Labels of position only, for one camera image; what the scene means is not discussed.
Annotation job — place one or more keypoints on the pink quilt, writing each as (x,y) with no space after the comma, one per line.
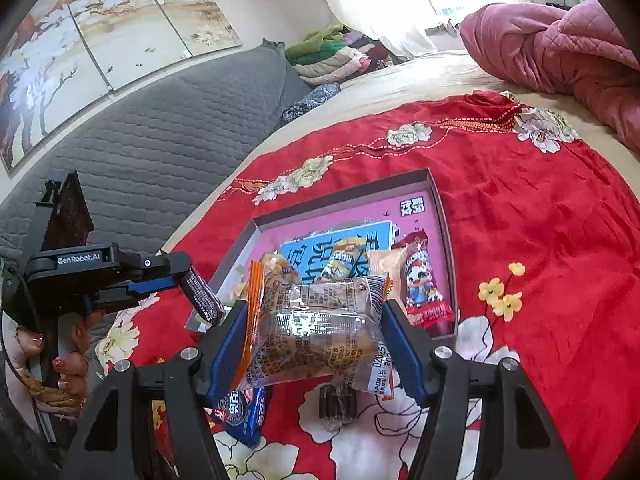
(560,50)

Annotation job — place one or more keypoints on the pile of folded clothes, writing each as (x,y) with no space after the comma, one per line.
(335,55)

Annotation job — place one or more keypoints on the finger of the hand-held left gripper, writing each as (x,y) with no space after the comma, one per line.
(150,286)
(170,262)

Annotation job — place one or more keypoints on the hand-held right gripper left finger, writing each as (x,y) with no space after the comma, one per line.
(235,340)

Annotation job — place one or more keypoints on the clear orange-edged pastry packet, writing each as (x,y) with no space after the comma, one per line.
(310,335)

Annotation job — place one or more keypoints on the red penguin print snack packet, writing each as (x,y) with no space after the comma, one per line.
(422,285)

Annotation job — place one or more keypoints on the yellow and blue snack packet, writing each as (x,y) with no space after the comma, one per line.
(342,260)

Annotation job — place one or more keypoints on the floral wall painting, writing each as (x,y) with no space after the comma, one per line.
(100,35)

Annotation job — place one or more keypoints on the beige bed sheet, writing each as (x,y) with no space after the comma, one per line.
(400,80)

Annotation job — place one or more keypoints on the blue patterned pillow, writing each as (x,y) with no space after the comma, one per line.
(310,102)

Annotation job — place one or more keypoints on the small dark chocolate packet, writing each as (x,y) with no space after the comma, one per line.
(337,400)

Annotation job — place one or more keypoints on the red floral cloth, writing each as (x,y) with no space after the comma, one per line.
(550,210)

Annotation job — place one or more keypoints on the dark wooden bedpost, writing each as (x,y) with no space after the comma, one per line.
(70,215)

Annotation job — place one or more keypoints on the person's left hand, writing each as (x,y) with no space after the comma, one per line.
(70,360)

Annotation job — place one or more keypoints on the dark brown snack bar packet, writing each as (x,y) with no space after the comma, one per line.
(202,295)

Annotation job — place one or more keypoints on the grey quilted headboard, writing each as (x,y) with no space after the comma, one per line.
(175,135)

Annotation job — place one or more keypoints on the grey cardboard box with pink print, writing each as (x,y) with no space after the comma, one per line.
(320,225)

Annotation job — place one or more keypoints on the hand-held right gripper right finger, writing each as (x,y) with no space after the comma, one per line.
(400,345)

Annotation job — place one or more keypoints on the white curtain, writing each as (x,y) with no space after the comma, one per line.
(365,0)

